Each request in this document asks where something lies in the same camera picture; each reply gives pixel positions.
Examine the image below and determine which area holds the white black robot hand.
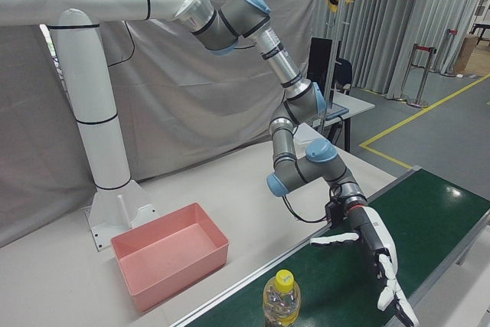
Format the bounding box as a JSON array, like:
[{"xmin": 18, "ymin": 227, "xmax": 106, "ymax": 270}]
[{"xmin": 309, "ymin": 205, "xmax": 420, "ymax": 327}]

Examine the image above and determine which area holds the pink plastic basket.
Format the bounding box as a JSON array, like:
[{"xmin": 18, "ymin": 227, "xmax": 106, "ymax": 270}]
[{"xmin": 110, "ymin": 202, "xmax": 230, "ymax": 313}]

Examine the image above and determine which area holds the green conveyor belt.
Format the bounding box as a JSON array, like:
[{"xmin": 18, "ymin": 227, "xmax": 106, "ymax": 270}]
[{"xmin": 168, "ymin": 165, "xmax": 490, "ymax": 327}]

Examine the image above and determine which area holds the yellow capped plastic bottle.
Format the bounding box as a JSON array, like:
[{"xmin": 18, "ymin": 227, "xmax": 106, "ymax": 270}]
[{"xmin": 262, "ymin": 269, "xmax": 302, "ymax": 327}]

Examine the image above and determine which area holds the blue laptop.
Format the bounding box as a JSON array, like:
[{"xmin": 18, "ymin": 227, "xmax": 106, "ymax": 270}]
[{"xmin": 305, "ymin": 102, "xmax": 351, "ymax": 128}]

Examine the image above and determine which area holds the white desk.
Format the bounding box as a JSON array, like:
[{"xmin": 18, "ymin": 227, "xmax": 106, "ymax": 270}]
[{"xmin": 297, "ymin": 88, "xmax": 377, "ymax": 152}]

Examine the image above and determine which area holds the dark blue office chair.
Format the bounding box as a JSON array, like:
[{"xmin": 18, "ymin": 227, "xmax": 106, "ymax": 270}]
[{"xmin": 332, "ymin": 57, "xmax": 354, "ymax": 96}]

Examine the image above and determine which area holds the silver stanchion red belt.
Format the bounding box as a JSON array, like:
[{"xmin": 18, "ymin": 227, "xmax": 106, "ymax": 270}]
[
  {"xmin": 407, "ymin": 44, "xmax": 438, "ymax": 109},
  {"xmin": 439, "ymin": 28, "xmax": 461, "ymax": 77}
]

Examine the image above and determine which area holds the black monitor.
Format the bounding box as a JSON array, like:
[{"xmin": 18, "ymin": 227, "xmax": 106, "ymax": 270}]
[{"xmin": 308, "ymin": 35, "xmax": 341, "ymax": 91}]

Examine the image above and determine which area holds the cardboard box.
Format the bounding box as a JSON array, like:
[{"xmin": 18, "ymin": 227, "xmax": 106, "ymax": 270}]
[{"xmin": 453, "ymin": 34, "xmax": 480, "ymax": 77}]

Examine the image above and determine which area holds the dark wooden table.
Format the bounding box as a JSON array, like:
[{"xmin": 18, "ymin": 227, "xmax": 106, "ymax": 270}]
[{"xmin": 469, "ymin": 21, "xmax": 490, "ymax": 44}]

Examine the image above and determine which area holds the grey fabric curtain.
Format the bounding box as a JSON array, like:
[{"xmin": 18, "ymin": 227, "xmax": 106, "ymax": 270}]
[{"xmin": 0, "ymin": 0, "xmax": 326, "ymax": 248}]

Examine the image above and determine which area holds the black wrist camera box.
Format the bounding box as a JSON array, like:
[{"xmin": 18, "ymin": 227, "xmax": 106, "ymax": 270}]
[{"xmin": 325, "ymin": 198, "xmax": 348, "ymax": 225}]

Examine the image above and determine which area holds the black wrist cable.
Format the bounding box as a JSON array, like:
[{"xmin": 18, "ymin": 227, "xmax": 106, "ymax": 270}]
[{"xmin": 282, "ymin": 184, "xmax": 345, "ymax": 225}]

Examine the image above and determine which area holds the white robot mount stand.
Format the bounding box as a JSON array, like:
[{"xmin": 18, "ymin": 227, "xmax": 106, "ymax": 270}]
[{"xmin": 0, "ymin": 0, "xmax": 206, "ymax": 253}]

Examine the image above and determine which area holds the black mount cable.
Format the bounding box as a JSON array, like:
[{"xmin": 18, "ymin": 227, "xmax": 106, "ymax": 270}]
[{"xmin": 106, "ymin": 19, "xmax": 136, "ymax": 68}]

